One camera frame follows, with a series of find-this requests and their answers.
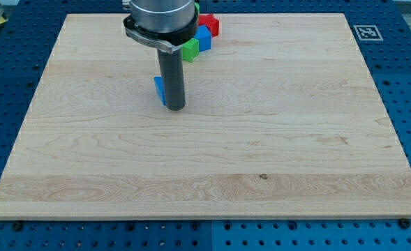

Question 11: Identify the blue triangle block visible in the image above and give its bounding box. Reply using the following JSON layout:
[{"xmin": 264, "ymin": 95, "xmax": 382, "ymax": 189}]
[{"xmin": 154, "ymin": 76, "xmax": 166, "ymax": 106}]

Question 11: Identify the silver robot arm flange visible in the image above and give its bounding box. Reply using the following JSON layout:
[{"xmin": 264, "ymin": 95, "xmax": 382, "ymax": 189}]
[{"xmin": 122, "ymin": 0, "xmax": 199, "ymax": 54}]

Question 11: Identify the green block behind arm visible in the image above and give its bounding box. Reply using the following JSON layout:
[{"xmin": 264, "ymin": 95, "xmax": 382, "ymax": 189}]
[{"xmin": 195, "ymin": 2, "xmax": 200, "ymax": 14}]

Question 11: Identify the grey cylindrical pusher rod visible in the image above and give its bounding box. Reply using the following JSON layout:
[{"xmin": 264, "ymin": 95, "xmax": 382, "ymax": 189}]
[{"xmin": 157, "ymin": 50, "xmax": 186, "ymax": 111}]

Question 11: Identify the wooden board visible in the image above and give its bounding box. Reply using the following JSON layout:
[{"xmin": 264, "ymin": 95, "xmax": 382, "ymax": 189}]
[{"xmin": 0, "ymin": 13, "xmax": 411, "ymax": 221}]

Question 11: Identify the green block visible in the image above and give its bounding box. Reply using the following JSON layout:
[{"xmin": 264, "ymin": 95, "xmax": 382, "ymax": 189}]
[{"xmin": 181, "ymin": 38, "xmax": 199, "ymax": 63}]

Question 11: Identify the blue cube block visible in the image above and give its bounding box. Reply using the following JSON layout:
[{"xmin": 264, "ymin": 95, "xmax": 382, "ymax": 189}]
[{"xmin": 194, "ymin": 25, "xmax": 212, "ymax": 52}]

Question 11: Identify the red star block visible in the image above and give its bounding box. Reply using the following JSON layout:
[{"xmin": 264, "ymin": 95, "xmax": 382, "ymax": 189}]
[{"xmin": 199, "ymin": 13, "xmax": 220, "ymax": 38}]

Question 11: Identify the white fiducial marker tag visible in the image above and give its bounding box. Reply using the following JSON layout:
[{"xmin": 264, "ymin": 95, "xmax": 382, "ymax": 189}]
[{"xmin": 354, "ymin": 24, "xmax": 383, "ymax": 41}]

